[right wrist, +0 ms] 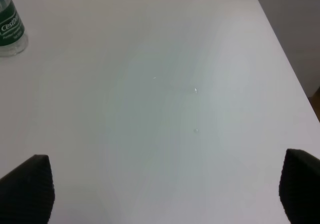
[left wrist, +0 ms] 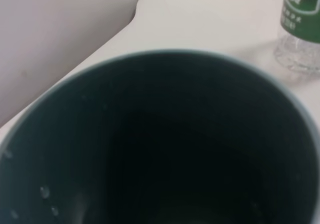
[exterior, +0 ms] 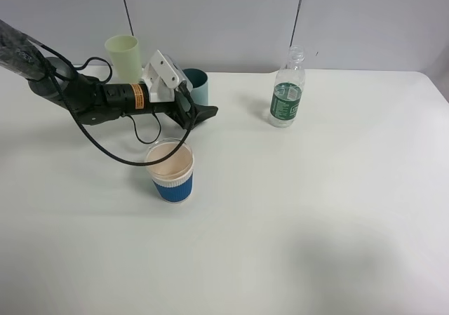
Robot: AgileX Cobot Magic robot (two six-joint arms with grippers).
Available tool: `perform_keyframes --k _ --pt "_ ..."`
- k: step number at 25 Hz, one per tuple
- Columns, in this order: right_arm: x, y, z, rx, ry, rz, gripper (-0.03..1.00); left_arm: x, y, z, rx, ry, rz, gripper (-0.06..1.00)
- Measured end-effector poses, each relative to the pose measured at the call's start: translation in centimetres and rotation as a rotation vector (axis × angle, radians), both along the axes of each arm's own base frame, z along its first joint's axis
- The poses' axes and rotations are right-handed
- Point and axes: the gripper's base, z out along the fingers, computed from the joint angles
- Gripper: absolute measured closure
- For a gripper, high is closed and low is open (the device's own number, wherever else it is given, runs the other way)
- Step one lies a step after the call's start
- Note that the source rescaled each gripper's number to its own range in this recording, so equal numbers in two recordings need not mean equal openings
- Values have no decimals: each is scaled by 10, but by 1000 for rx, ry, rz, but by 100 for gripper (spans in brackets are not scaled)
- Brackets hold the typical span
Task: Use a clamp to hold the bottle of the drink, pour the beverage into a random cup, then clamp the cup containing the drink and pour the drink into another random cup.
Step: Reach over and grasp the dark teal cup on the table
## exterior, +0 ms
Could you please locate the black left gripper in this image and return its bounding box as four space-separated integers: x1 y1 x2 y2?
75 74 218 130

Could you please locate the teal plastic cup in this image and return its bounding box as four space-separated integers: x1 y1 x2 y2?
183 68 208 106

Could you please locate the clear bottle green label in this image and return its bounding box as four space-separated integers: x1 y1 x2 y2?
269 45 305 128

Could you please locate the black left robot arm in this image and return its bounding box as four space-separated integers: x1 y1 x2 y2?
1 22 218 129

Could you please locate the blue sleeved glass cup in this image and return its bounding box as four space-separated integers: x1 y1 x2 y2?
145 138 194 203

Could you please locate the light green plastic cup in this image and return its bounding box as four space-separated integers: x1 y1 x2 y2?
105 35 142 83

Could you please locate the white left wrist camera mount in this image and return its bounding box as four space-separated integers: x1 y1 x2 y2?
141 50 193 103

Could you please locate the black braided left cable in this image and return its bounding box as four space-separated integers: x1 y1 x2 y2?
34 39 197 167

